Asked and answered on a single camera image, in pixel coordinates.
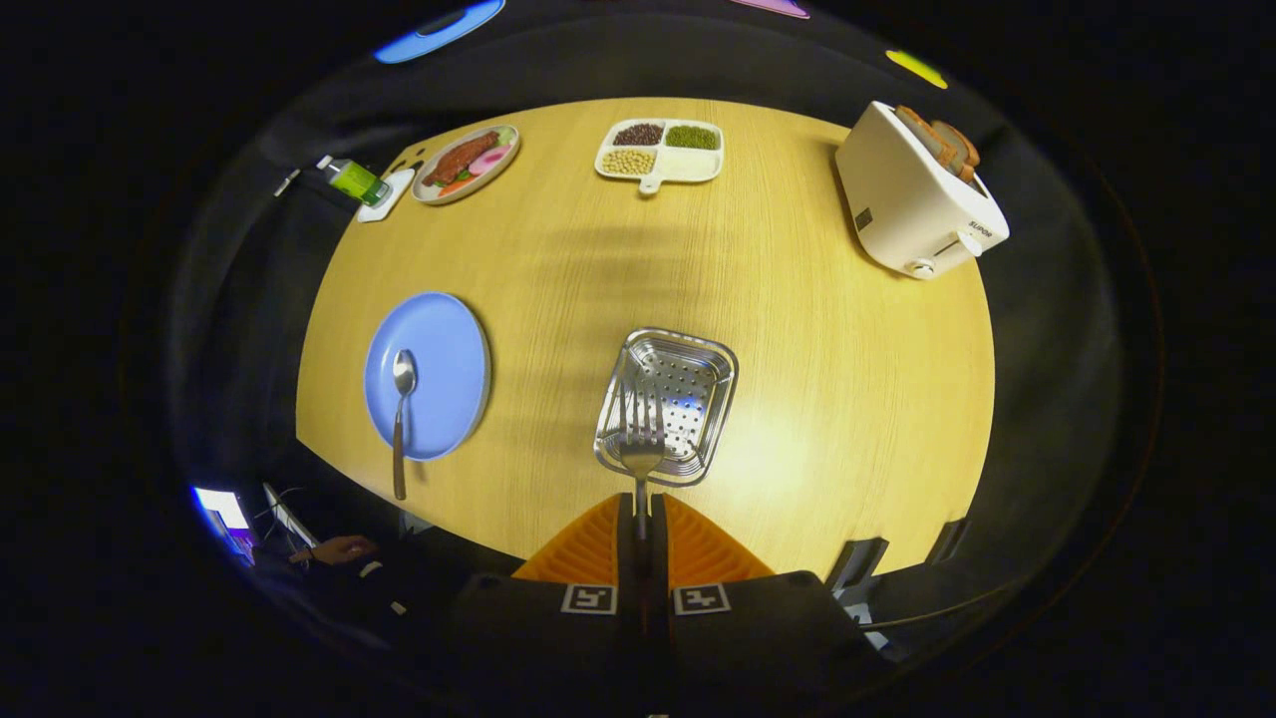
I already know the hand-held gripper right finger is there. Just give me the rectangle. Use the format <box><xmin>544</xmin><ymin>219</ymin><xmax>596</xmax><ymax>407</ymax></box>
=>
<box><xmin>646</xmin><ymin>492</ymin><xmax>880</xmax><ymax>689</ymax></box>

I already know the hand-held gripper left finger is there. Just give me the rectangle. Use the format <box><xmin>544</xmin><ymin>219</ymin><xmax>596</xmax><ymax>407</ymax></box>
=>
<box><xmin>439</xmin><ymin>492</ymin><xmax>647</xmax><ymax>689</ymax></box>

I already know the wooden handled fork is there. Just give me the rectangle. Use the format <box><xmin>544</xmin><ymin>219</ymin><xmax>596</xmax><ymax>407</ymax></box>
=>
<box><xmin>616</xmin><ymin>382</ymin><xmax>667</xmax><ymax>544</ymax></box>

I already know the wooden handled spoon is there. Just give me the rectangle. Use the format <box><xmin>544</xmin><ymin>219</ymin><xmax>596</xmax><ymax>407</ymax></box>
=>
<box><xmin>391</xmin><ymin>349</ymin><xmax>420</xmax><ymax>502</ymax></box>

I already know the perforated metal basket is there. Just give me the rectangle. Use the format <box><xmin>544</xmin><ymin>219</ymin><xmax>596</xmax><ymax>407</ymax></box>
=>
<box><xmin>593</xmin><ymin>327</ymin><xmax>740</xmax><ymax>488</ymax></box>

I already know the blue round plate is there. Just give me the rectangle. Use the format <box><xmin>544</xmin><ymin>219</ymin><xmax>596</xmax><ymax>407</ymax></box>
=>
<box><xmin>363</xmin><ymin>291</ymin><xmax>492</xmax><ymax>462</ymax></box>

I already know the open laptop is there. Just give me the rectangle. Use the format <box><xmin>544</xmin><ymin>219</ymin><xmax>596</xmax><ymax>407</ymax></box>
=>
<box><xmin>261</xmin><ymin>482</ymin><xmax>320</xmax><ymax>549</ymax></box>

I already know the white divided dish with beans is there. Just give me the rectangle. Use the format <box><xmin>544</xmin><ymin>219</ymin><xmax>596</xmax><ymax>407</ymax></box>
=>
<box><xmin>594</xmin><ymin>118</ymin><xmax>726</xmax><ymax>195</ymax></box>

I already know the plate of meat and vegetables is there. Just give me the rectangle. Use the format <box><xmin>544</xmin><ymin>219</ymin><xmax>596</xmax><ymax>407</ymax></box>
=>
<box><xmin>411</xmin><ymin>124</ymin><xmax>521</xmax><ymax>205</ymax></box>

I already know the lit computer monitor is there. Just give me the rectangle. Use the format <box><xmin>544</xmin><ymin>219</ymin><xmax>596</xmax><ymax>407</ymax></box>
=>
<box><xmin>191</xmin><ymin>486</ymin><xmax>255</xmax><ymax>559</ymax></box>

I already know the cream white toaster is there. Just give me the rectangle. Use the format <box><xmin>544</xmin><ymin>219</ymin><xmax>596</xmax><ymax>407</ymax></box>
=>
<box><xmin>834</xmin><ymin>101</ymin><xmax>1011</xmax><ymax>280</ymax></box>

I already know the white square coaster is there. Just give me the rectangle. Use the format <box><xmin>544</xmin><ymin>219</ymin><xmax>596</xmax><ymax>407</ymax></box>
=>
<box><xmin>356</xmin><ymin>168</ymin><xmax>416</xmax><ymax>223</ymax></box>

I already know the green drink bottle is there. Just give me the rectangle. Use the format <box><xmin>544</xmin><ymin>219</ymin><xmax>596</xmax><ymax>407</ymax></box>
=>
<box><xmin>316</xmin><ymin>155</ymin><xmax>392</xmax><ymax>207</ymax></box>

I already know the toast bread slice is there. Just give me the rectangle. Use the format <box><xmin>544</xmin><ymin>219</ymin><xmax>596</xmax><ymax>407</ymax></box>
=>
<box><xmin>934</xmin><ymin>120</ymin><xmax>982</xmax><ymax>182</ymax></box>
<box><xmin>894</xmin><ymin>105</ymin><xmax>960</xmax><ymax>173</ymax></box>

